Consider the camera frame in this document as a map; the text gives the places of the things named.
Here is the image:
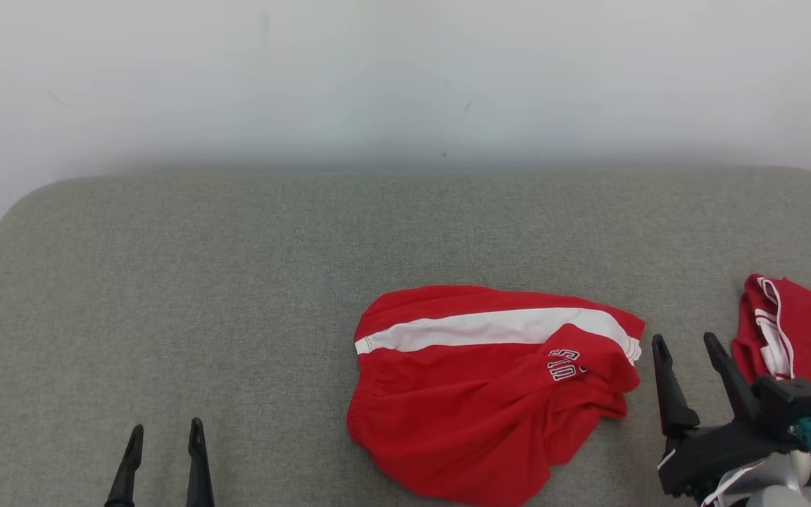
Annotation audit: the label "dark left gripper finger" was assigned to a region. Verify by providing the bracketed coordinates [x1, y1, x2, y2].
[186, 417, 215, 507]
[103, 423, 145, 507]

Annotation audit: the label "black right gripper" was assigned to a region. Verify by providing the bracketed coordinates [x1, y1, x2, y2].
[651, 332, 811, 503]

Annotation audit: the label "red shorts with white stripe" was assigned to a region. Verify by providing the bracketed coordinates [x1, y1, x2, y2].
[346, 284, 647, 507]

